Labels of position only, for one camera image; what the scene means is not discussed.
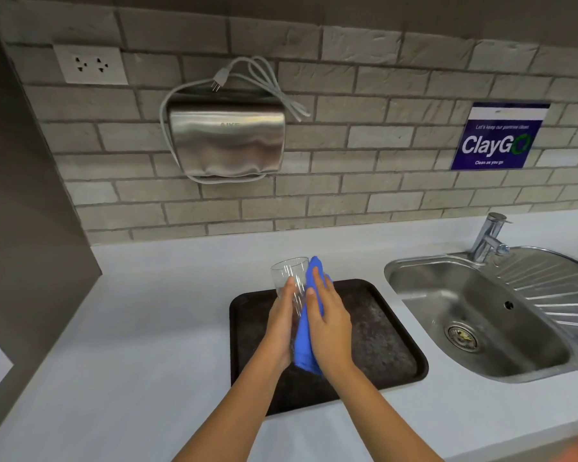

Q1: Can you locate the clear drinking glass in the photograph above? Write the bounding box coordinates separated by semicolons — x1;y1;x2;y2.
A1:
270;256;311;328

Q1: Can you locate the person's right hand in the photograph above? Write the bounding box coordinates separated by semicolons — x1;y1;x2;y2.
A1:
304;268;356;379

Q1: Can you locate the stainless steel hand dryer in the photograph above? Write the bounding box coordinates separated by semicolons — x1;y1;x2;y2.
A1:
167;93;287;180

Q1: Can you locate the white wall socket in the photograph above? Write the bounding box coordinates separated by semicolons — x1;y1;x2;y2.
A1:
53;43;130;86

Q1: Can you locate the grey power cable with plug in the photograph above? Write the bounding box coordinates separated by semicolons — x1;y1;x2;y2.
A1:
159;56;312;184

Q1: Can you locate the stainless steel sink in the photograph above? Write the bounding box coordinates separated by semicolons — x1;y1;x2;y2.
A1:
383;244;578;384

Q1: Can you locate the person's right forearm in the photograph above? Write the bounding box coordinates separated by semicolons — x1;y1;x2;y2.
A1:
323;363;445;462

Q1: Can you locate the blue wall sign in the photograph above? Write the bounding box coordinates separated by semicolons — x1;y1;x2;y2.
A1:
450;102;552;171

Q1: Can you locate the grey-brown cabinet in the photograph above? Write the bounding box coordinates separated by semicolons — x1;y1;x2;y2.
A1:
0;4;102;448

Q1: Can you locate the dark brown tray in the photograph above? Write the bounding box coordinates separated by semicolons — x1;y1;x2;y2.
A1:
229;278;430;417

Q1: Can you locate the person's left hand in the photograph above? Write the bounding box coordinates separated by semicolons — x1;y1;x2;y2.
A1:
261;276;300;373

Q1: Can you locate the person's left forearm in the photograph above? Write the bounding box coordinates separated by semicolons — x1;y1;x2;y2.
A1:
172;348;283;462

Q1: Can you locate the blue cloth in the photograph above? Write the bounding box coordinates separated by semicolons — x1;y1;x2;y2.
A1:
292;256;334;379

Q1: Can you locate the chrome faucet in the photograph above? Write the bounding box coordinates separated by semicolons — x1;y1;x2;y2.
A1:
469;212;513;264

